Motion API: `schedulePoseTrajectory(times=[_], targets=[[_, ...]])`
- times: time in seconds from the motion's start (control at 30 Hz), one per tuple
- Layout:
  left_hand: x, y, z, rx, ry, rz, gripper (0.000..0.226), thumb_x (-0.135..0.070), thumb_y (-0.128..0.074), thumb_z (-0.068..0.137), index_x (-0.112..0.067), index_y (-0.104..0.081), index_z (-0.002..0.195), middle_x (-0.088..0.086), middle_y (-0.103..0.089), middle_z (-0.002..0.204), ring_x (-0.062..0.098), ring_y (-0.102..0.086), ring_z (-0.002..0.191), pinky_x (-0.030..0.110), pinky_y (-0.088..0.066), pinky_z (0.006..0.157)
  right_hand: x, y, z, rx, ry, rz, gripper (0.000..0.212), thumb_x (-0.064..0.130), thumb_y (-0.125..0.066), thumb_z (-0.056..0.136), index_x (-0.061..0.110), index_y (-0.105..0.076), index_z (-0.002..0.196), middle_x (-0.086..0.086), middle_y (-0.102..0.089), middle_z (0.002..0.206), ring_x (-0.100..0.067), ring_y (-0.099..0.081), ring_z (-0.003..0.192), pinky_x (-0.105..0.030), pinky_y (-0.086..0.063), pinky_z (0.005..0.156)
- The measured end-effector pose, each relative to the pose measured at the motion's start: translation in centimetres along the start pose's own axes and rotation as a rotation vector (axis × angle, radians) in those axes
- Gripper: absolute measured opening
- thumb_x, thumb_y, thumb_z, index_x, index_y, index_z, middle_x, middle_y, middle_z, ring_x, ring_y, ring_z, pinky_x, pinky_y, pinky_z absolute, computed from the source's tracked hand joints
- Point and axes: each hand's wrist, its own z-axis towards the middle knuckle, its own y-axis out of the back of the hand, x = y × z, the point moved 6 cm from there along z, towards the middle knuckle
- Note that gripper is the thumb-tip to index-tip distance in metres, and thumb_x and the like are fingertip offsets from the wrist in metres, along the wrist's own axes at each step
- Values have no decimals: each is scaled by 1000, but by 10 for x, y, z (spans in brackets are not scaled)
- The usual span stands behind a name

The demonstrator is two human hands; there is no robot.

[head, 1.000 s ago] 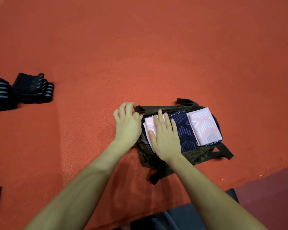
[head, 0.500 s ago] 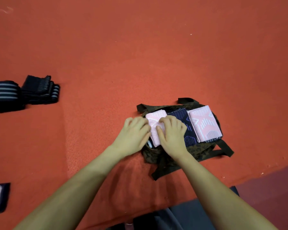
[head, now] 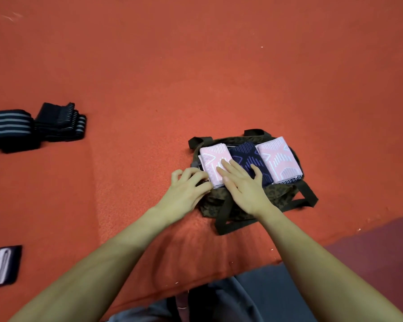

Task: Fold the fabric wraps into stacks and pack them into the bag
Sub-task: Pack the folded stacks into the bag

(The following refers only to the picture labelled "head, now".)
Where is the person's right hand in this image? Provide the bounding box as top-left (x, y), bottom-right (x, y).
top-left (216, 159), bottom-right (276, 219)

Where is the person's right forearm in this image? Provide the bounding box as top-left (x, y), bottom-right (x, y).
top-left (255, 206), bottom-right (403, 322)

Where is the single navy blue-lined sock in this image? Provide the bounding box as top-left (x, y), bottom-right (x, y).
top-left (227, 142), bottom-right (275, 188)

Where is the person's left hand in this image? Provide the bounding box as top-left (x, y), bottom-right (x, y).
top-left (154, 167), bottom-right (214, 225)

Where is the dark grey seat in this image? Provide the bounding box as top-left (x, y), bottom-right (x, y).
top-left (235, 261), bottom-right (323, 322)

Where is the person's left forearm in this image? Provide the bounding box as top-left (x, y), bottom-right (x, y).
top-left (10, 208), bottom-right (179, 322)

